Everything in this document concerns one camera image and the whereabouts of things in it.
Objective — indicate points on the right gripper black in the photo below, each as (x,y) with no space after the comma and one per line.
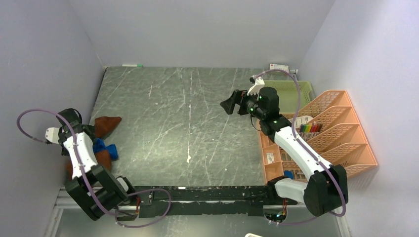
(237,96)

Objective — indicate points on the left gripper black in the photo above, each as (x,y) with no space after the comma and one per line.
(91,129)

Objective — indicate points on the brown towel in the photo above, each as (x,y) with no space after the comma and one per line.
(103,128)

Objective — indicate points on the blue towel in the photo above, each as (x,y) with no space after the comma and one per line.
(100,146)

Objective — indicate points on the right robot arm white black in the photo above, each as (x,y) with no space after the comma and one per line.
(326,188)

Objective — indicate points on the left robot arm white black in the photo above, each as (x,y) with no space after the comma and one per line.
(91,184)

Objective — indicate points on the white red box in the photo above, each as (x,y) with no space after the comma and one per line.
(279,67)

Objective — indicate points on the coloured marker set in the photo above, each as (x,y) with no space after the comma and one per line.
(310,128)

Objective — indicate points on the white green marker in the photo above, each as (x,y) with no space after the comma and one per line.
(132,65)

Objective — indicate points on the orange file organizer rack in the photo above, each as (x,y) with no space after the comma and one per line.
(341,139)

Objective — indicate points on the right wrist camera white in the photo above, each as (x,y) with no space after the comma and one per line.
(258,84)

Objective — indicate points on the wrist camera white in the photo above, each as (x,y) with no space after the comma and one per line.
(258,84)
(52,135)

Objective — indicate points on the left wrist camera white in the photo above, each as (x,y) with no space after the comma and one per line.
(52,135)

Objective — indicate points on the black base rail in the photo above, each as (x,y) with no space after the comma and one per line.
(154,201)

